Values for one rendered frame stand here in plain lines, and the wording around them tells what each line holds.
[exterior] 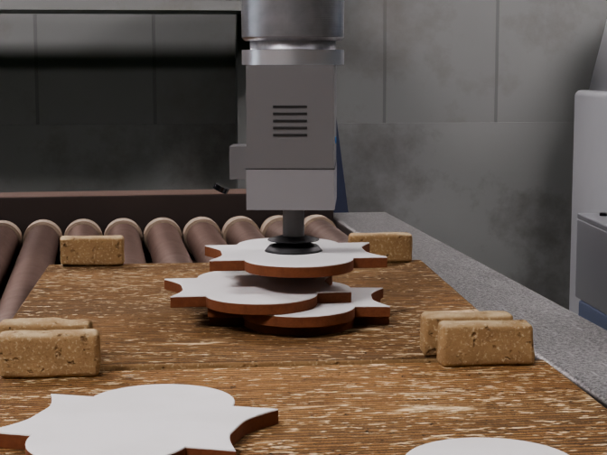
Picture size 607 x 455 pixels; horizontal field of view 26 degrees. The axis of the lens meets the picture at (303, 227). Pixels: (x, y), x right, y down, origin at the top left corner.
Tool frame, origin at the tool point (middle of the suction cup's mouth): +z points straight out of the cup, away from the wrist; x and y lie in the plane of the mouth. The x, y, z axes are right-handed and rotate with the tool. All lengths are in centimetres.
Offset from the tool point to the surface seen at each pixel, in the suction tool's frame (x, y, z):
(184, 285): -7.8, 3.0, 1.0
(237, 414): -1.3, 31.7, 2.6
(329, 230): 1, -60, 5
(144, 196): -23, -72, 2
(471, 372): 11.8, 18.5, 3.5
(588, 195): 80, -341, 30
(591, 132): 80, -340, 9
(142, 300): -12.2, -4.5, 3.4
